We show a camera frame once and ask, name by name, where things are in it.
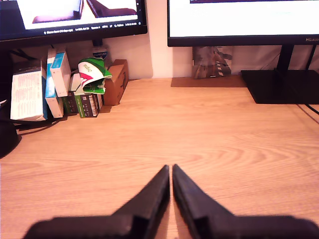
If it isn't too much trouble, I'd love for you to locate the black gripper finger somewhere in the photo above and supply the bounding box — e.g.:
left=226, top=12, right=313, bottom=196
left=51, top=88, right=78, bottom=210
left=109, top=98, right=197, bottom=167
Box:
left=172, top=163, right=238, bottom=239
left=109, top=164, right=171, bottom=239

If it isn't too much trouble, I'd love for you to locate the green black printed box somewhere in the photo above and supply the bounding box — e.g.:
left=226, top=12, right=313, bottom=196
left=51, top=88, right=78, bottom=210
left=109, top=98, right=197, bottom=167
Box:
left=74, top=91, right=104, bottom=119

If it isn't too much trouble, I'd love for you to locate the brown flat mat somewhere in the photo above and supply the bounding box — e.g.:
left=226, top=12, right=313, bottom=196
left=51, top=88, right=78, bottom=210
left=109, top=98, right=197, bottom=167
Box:
left=170, top=75, right=248, bottom=88

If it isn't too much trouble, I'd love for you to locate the brown cardboard box sunglasses print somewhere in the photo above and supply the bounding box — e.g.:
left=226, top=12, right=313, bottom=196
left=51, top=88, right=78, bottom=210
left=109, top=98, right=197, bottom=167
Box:
left=103, top=58, right=130, bottom=106

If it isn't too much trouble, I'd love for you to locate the dark green box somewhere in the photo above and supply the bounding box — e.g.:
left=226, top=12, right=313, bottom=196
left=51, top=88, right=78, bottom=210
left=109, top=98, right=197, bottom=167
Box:
left=62, top=95, right=78, bottom=116

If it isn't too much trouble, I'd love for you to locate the grey plant picture card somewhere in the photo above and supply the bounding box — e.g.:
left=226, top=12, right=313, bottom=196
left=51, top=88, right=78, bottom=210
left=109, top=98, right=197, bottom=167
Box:
left=192, top=45, right=234, bottom=79

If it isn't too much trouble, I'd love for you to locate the pale green white box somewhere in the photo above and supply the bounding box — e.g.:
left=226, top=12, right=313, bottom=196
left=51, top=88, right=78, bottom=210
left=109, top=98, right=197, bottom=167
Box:
left=68, top=73, right=84, bottom=93

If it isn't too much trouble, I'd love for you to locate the green white crumpled packet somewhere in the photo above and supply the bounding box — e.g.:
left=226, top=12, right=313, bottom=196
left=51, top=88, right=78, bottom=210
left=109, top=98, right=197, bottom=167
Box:
left=77, top=57, right=113, bottom=96

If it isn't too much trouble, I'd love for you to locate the tall blue white box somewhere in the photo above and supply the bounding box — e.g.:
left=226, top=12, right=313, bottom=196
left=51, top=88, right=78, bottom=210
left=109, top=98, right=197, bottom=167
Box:
left=44, top=48, right=64, bottom=119

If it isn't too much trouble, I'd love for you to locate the black round base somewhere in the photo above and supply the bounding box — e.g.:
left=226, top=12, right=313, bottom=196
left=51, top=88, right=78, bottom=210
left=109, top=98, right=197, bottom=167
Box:
left=0, top=121, right=22, bottom=159

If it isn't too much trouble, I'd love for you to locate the white box blue corner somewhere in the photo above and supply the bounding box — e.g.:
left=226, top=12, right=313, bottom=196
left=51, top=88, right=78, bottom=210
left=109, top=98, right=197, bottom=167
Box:
left=50, top=51, right=72, bottom=98

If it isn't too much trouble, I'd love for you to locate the small Cuticura bottle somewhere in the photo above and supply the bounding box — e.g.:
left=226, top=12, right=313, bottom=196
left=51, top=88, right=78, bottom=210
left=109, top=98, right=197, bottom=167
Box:
left=92, top=45, right=109, bottom=67

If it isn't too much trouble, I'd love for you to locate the large white printed box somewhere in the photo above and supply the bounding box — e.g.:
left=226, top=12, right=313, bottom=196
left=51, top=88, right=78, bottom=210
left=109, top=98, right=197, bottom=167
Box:
left=10, top=66, right=48, bottom=121

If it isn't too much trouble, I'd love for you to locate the black Huawei computer monitor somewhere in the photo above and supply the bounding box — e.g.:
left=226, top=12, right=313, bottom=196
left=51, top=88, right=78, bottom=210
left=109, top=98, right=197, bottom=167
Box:
left=167, top=0, right=319, bottom=105

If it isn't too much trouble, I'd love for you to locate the black monitor with code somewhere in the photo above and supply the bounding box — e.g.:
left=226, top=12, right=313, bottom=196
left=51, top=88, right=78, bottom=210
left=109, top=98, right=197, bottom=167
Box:
left=0, top=0, right=149, bottom=49

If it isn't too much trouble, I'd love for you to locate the thick black power cable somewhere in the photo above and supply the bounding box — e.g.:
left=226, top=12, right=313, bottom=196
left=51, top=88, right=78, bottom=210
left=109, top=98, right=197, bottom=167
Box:
left=304, top=103, right=319, bottom=118

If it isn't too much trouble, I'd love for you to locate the black monitor cable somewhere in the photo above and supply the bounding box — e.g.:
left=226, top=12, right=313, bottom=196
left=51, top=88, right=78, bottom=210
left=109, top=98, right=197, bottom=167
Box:
left=306, top=45, right=317, bottom=72

